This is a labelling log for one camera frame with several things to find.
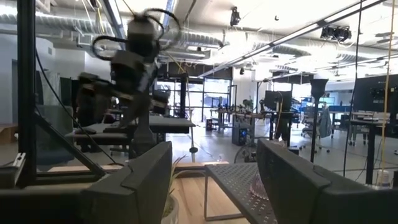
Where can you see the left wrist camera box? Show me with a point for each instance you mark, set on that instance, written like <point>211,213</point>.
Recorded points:
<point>142,35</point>

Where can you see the black ceiling spot lights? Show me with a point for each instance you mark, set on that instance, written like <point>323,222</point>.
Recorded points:
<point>335,32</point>

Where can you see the black perforated metal shelf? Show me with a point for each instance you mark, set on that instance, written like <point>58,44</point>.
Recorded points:
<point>233,183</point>

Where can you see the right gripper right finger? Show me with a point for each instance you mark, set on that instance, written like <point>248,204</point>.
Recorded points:
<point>289,186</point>

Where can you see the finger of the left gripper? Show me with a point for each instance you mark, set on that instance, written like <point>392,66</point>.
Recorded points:
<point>133,109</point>

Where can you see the grey office chair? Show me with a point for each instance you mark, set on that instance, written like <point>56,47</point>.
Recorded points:
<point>54,124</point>

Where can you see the long linear ceiling light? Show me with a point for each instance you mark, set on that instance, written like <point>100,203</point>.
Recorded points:
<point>295,34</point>

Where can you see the black standing desk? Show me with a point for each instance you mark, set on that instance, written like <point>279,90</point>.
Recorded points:
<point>281,116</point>
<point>370,146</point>

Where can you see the silver ventilation duct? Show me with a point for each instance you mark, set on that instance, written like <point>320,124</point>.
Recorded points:
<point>192,39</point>

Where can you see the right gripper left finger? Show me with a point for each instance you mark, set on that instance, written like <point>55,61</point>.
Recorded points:
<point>140,186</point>

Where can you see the black ceiling-mounted camera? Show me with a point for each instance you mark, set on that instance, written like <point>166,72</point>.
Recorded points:
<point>235,17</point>

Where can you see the potted green succulent plant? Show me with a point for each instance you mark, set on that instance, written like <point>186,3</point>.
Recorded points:
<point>171,211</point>

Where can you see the office chair with jacket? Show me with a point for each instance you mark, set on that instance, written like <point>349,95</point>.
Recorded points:
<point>324,124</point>

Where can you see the large black wall screen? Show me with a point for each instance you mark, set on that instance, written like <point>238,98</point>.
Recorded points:
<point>376,102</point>

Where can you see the black computer monitor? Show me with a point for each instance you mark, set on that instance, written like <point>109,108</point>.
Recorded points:
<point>276,99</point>

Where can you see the black computer tower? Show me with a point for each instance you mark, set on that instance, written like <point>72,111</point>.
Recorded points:
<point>241,133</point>

